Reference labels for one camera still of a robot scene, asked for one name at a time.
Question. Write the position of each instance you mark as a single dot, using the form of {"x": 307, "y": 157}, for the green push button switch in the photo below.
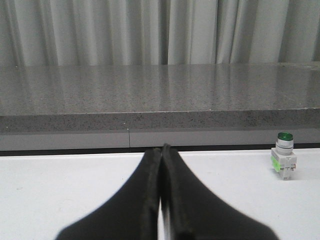
{"x": 282, "y": 156}

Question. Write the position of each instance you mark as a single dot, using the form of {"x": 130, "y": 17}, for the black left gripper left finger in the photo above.
{"x": 131, "y": 213}

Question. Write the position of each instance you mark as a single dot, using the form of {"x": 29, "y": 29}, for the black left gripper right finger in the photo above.
{"x": 192, "y": 212}

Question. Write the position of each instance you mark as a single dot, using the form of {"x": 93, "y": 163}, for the grey pleated curtain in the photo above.
{"x": 158, "y": 32}

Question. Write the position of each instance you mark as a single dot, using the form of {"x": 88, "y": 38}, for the grey stone counter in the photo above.
{"x": 136, "y": 106}

